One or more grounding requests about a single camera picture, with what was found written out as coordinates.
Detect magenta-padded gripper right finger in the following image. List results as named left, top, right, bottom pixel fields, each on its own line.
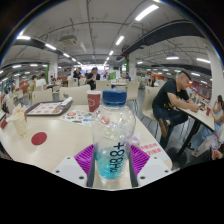
left=128, top=143, right=174, bottom=188

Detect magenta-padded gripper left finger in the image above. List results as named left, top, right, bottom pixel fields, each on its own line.
left=53, top=143, right=97, bottom=188

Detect clear bottle with blue cap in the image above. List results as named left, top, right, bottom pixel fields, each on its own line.
left=90, top=88, right=137, bottom=181

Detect white card with red print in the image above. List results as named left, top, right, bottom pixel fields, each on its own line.
left=139, top=141, right=168, bottom=158

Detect printed picture leaflet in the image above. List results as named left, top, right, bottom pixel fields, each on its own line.
left=59, top=109, right=99, bottom=127

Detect flat round red coaster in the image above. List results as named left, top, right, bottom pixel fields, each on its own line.
left=31, top=131, right=48, bottom=146

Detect red paper cup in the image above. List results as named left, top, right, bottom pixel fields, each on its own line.
left=86, top=89, right=102, bottom=113

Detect white napkin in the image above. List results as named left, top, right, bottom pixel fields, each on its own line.
left=60, top=96, right=74, bottom=107

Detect dark food tray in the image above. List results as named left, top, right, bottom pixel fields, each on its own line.
left=25, top=99, right=74, bottom=117

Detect beige chair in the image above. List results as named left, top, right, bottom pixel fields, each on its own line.
left=59, top=84, right=92, bottom=106
left=31, top=88, right=54, bottom=106

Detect person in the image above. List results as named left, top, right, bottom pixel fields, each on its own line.
left=35, top=73, right=48, bottom=89
left=151, top=70, right=209, bottom=149
left=85, top=67, right=101, bottom=90
left=28, top=74, right=37, bottom=101
left=191, top=94, right=224, bottom=158

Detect cream paper cup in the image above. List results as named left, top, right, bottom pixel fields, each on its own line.
left=11, top=111, right=28, bottom=138

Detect beige neighbouring table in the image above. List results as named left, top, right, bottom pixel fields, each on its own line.
left=181, top=107, right=216, bottom=158

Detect ceiling air conditioner unit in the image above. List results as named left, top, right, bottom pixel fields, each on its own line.
left=59, top=34, right=78, bottom=47

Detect ceiling lights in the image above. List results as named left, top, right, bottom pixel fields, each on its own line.
left=0, top=3, right=213, bottom=86

